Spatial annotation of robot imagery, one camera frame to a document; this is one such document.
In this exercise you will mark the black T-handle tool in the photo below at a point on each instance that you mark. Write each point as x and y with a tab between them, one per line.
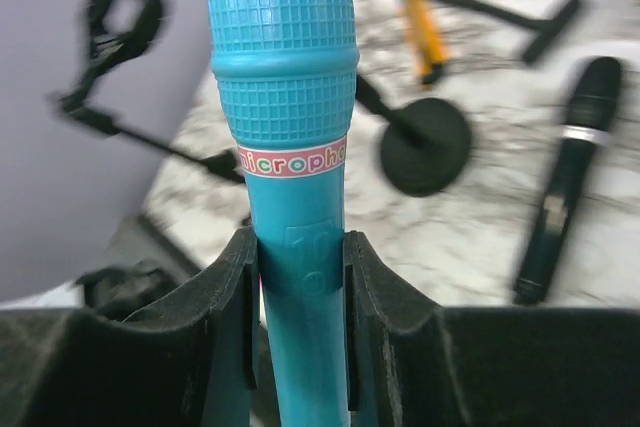
546	31

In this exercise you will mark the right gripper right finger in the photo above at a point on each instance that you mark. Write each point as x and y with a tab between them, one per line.
413	362

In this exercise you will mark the yellow utility knife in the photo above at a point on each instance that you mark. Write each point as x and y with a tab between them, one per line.
423	35

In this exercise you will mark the black tripod shock-mount stand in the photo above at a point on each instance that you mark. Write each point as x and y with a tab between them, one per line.
105	50

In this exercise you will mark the black clip microphone stand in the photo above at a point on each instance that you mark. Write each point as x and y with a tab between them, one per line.
426	144

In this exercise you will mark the black microphone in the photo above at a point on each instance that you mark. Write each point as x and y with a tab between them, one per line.
587	119

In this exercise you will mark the blue toy microphone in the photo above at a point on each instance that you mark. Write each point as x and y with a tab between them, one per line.
286	75

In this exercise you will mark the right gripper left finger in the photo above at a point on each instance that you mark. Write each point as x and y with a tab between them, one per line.
185	360

